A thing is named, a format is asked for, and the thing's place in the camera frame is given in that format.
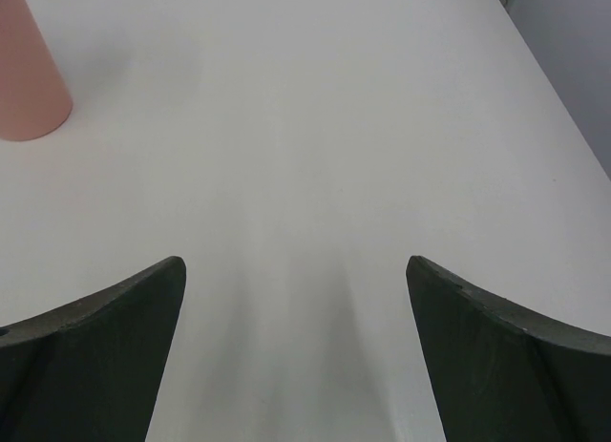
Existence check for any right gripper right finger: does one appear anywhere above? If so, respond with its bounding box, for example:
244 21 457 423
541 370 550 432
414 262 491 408
406 256 610 441

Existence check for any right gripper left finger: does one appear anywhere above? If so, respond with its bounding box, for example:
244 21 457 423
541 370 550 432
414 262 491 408
1 256 186 441

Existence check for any orange plastic cup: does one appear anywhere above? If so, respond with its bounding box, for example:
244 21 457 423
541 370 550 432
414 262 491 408
1 0 73 141

